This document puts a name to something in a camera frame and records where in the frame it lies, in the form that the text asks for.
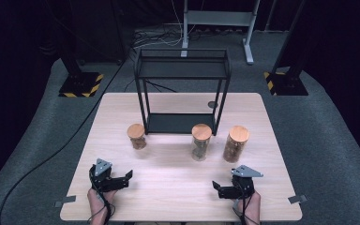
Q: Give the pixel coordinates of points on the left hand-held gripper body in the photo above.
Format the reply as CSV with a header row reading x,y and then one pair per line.
x,y
102,175

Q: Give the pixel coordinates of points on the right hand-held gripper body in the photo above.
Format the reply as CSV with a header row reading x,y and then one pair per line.
x,y
243,186

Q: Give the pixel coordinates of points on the person's right hand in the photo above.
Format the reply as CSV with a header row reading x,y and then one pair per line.
x,y
252,204

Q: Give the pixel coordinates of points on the person's left hand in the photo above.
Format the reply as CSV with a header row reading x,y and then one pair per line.
x,y
98,200

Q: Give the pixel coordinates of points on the short glass jar wooden lid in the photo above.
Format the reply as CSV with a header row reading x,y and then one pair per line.
x,y
136,132

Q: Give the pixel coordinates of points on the wide glass jar wooden lid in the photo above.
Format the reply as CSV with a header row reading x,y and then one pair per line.
x,y
238,135

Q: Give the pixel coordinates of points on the slim glass jar wooden lid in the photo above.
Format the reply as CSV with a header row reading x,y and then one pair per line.
x,y
201,132

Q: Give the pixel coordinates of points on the black metal shelf rack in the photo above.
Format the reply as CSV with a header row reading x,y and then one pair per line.
x,y
181,123

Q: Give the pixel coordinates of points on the round grey table grommet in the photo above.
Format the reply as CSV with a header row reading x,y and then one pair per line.
x,y
212,104

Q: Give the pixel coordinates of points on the black stand striped base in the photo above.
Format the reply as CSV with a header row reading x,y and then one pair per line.
x,y
81,84
289,82

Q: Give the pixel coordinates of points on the dark wheeled cabinet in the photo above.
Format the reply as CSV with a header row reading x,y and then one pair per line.
x,y
100,31

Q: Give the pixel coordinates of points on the grey metal stand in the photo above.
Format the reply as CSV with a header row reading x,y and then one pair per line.
x,y
220,18

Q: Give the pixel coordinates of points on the thin grey pole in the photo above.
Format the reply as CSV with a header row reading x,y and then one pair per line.
x,y
271,15

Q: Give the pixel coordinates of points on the grey table edge bracket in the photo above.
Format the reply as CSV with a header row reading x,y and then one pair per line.
x,y
65,201
297,199

